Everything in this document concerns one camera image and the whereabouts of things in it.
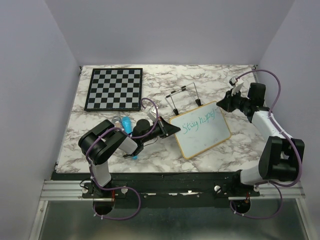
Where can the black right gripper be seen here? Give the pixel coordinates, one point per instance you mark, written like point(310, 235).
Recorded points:
point(226, 103)

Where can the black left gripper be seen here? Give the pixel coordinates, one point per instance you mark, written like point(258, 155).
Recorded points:
point(168, 129)

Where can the yellow framed whiteboard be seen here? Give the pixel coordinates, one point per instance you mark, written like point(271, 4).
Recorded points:
point(200, 129)

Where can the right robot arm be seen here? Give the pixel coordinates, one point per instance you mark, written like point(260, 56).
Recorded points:
point(282, 155)

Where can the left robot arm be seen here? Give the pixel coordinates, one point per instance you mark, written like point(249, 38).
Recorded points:
point(100, 143)

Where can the blue toy microphone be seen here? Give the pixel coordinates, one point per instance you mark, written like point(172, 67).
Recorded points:
point(126, 125)

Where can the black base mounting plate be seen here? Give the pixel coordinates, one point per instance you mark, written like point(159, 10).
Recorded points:
point(163, 190)

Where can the black white chessboard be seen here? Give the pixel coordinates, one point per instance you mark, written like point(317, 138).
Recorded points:
point(114, 89)

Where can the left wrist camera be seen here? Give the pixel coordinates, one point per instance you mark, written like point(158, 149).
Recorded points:
point(153, 113)

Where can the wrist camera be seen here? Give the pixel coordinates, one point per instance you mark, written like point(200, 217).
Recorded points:
point(153, 113)
point(236, 85)

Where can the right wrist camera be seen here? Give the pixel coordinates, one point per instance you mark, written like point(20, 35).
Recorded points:
point(236, 85)

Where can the wire whiteboard stand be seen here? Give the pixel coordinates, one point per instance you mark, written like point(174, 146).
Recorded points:
point(185, 93)

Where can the aluminium rail frame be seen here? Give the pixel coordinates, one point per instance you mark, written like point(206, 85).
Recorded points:
point(69, 216)

